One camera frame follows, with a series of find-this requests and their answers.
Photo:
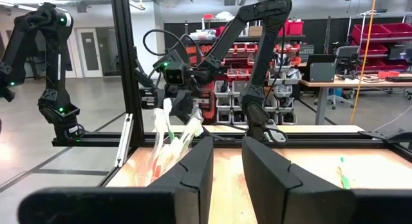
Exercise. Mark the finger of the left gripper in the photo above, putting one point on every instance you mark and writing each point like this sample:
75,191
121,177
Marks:
183,103
148,98

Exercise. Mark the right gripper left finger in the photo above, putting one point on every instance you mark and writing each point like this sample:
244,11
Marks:
193,185

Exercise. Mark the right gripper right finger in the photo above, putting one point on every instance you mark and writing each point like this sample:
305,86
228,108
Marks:
277,192

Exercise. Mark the green white toothbrush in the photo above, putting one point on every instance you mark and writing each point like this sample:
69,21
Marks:
345,182
171,134

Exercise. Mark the clear plastic cup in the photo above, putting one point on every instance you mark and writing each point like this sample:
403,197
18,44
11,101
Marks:
145,179

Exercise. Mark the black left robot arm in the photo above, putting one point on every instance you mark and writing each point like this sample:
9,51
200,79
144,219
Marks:
273,40

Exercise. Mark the black idle robot arm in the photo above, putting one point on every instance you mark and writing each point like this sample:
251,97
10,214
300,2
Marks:
56,72

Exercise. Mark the metal rack with parts bins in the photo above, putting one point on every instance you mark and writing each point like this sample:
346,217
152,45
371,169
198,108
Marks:
238,50

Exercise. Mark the white door with window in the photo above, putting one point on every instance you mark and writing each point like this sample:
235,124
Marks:
90,53

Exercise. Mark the brown cardboard box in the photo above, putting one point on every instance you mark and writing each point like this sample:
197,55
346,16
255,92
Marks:
256,31

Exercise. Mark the wooden work desk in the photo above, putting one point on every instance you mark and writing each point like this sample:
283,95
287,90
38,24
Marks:
354,83

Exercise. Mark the black desk equipment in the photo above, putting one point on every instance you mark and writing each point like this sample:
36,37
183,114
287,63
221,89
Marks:
347,60

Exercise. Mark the shelf with red bins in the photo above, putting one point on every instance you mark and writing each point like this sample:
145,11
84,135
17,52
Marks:
370,32

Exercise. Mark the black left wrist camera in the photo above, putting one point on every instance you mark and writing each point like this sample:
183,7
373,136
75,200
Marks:
174,76

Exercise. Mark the black aluminium table frame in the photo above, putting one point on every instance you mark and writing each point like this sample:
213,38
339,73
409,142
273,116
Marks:
125,56

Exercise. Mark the silver aluminium bracket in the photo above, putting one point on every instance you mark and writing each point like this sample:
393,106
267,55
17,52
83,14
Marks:
124,143

